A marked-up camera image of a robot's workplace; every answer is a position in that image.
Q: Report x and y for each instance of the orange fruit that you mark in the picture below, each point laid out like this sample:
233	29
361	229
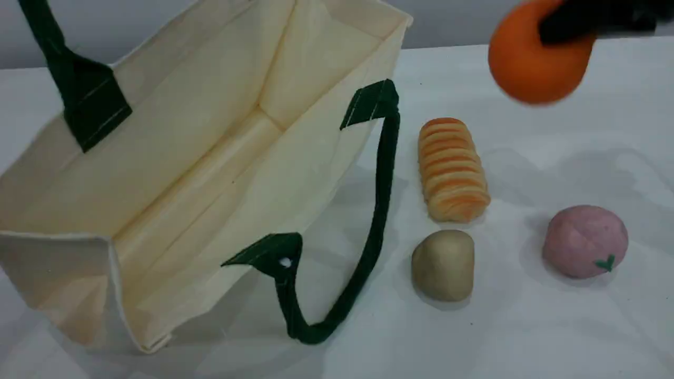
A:
532	68

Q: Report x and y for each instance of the pink peach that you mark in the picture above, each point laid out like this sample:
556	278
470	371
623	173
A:
582	239

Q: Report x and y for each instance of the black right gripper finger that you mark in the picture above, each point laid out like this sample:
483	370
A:
595	21

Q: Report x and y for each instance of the golden ridged bread roll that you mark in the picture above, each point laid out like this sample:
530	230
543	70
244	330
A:
453	173

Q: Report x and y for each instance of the beige oval potato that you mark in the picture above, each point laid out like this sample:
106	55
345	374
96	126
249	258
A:
442	266

